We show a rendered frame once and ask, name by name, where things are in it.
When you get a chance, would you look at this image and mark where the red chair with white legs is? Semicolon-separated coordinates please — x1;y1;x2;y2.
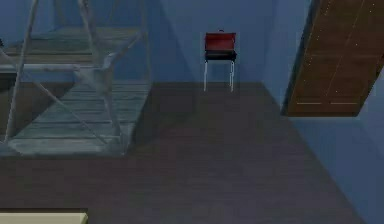
202;29;238;93

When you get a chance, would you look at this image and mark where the grey metal shelving rack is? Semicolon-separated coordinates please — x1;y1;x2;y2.
0;0;153;158

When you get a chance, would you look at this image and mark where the brown wooden door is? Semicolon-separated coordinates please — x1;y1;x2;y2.
281;0;384;118

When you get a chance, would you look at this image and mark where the cream flat slab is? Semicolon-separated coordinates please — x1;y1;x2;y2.
0;212;89;224

